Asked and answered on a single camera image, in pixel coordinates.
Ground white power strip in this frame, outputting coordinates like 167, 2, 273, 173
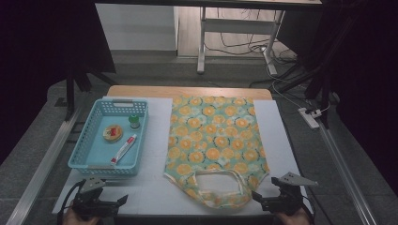
298, 107, 322, 129

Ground orange slice print cloth bag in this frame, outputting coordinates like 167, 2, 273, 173
163, 94, 270, 210

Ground hand-held gripper cable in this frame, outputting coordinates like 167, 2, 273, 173
56, 179, 86, 225
300, 193, 316, 225

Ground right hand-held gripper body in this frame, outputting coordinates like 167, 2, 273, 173
261, 172, 318, 217

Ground black curtain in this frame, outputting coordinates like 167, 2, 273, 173
322, 0, 398, 196
0, 0, 116, 165

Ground left hand-held gripper cable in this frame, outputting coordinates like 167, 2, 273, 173
56, 179, 86, 225

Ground aluminium rail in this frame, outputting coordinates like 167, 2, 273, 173
6, 107, 83, 225
317, 125, 378, 225

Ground white and red tube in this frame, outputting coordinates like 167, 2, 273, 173
110, 133, 139, 166

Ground light blue plastic basket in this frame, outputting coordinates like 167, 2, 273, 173
68, 97, 149, 176

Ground white desk with metal legs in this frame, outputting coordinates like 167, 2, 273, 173
93, 0, 323, 76

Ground person's left hand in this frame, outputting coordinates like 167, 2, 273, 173
62, 208, 100, 225

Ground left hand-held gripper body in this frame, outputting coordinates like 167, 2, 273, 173
72, 176, 120, 219

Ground white cable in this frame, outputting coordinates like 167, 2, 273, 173
266, 64, 331, 114

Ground person's right hand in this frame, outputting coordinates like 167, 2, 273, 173
276, 208, 313, 225

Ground white table mat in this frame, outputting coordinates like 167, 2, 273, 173
51, 96, 314, 217

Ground black floor cable bundle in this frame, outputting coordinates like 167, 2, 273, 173
203, 31, 299, 64

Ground small green capped bottle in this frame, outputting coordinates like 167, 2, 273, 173
129, 113, 141, 129

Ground right hand-held gripper cable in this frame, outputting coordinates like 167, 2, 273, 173
300, 193, 316, 225

